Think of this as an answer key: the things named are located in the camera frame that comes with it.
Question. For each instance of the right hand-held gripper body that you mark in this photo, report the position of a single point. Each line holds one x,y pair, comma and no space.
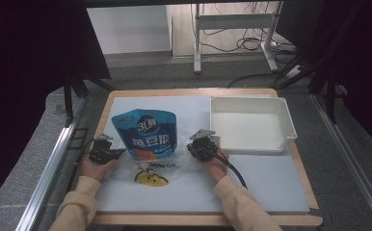
204,147

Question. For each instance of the clear plastic bag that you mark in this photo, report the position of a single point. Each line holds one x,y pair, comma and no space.
182,163

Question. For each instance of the white metal desk frame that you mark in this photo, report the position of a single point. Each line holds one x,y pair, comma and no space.
235,21

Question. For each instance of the person's left hand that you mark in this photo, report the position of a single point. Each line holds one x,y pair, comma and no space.
94,170

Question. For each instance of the black metal stand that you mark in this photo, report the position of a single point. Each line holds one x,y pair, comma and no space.
315,73
68,96

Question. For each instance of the white table mat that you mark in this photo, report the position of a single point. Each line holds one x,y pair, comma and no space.
271,183

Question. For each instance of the person's right hand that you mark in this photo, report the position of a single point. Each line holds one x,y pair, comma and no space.
217,168

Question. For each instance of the aluminium rail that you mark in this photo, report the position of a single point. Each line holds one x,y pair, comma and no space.
351,160
50,160

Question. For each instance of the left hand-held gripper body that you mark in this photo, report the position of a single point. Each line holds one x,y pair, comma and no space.
101,154

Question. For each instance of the blue snack pouch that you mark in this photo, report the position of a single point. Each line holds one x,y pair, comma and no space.
147,131

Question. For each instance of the white plastic tray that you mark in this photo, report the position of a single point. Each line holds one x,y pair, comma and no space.
250,128

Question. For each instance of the white power strip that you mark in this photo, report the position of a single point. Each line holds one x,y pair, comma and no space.
294,71

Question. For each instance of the dark curtain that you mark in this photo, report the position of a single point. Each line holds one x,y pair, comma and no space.
364,64
23,80

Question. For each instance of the black floor bracket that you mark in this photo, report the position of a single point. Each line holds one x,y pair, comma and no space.
77,138

